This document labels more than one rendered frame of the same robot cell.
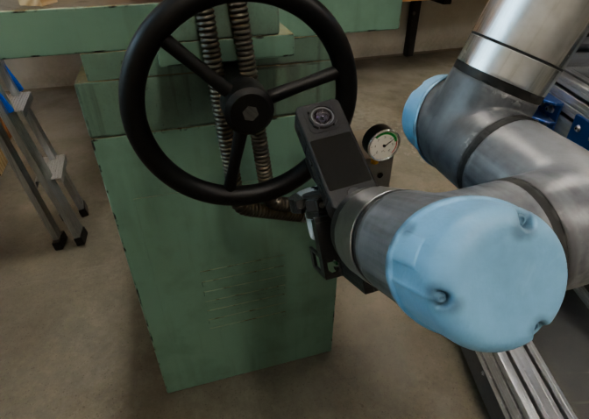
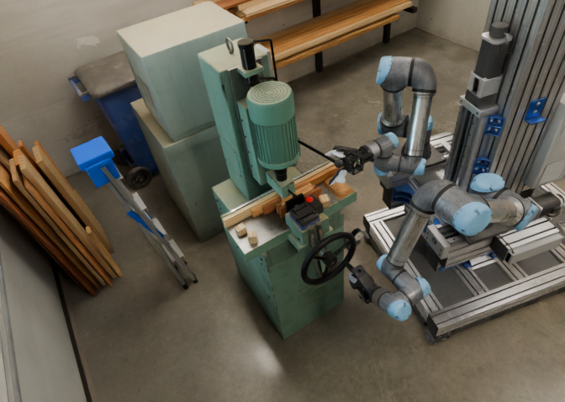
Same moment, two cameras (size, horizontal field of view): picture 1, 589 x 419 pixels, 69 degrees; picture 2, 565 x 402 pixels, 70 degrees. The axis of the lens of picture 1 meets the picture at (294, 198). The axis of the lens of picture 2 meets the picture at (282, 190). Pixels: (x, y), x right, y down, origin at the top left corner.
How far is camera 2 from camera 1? 1.37 m
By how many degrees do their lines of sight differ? 12
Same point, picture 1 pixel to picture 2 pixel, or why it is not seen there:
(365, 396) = (363, 315)
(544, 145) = (406, 281)
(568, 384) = (436, 291)
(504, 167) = (400, 285)
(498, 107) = (397, 269)
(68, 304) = (213, 315)
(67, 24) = (266, 245)
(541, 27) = (402, 258)
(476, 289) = (400, 314)
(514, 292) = (404, 313)
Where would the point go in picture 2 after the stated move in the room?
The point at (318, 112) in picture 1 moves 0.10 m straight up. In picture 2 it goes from (358, 270) to (359, 256)
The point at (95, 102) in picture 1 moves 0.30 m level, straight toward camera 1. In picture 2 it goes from (270, 260) to (318, 302)
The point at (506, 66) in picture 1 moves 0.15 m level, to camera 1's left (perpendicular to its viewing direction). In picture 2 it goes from (397, 263) to (361, 275)
